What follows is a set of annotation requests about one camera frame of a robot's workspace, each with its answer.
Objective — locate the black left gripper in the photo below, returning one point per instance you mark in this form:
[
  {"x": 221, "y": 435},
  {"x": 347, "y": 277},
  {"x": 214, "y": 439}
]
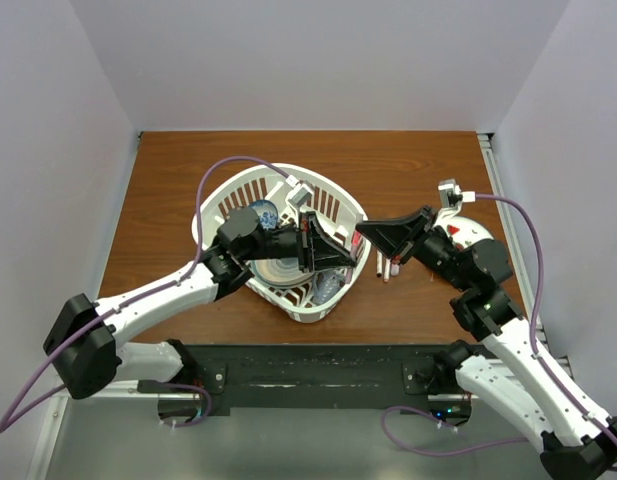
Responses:
[{"x": 314, "y": 250}]

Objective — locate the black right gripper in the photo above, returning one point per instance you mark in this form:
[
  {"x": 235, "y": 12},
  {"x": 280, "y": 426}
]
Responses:
[{"x": 395, "y": 237}]

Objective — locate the white black marker pen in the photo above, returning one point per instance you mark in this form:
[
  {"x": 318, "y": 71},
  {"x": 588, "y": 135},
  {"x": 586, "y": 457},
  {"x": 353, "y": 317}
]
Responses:
[{"x": 379, "y": 264}]

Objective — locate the white red pen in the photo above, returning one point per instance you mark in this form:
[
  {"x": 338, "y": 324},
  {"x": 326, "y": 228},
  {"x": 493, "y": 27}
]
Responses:
[{"x": 387, "y": 270}]

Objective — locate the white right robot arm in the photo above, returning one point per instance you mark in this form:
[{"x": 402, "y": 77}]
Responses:
[{"x": 575, "y": 437}]

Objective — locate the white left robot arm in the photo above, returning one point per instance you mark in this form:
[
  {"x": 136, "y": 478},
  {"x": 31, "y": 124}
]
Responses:
[{"x": 91, "y": 344}]

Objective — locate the blue glass cup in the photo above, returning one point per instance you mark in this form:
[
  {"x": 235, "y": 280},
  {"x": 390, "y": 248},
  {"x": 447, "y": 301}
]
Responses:
[{"x": 326, "y": 284}]

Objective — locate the white plastic dish basket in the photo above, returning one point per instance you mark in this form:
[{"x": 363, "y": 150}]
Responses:
[{"x": 337, "y": 211}]

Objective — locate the beige blue ringed plate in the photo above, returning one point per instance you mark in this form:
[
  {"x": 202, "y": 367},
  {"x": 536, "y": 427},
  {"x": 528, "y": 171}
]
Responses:
[{"x": 281, "y": 273}]

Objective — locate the watermelon pattern plate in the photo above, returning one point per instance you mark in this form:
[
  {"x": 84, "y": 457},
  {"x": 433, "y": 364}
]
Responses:
[{"x": 463, "y": 232}]

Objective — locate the blue patterned small bowl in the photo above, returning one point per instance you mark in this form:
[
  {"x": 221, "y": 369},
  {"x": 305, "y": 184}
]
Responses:
[{"x": 267, "y": 213}]

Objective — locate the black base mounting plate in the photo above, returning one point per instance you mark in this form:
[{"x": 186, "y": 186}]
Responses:
[{"x": 329, "y": 377}]

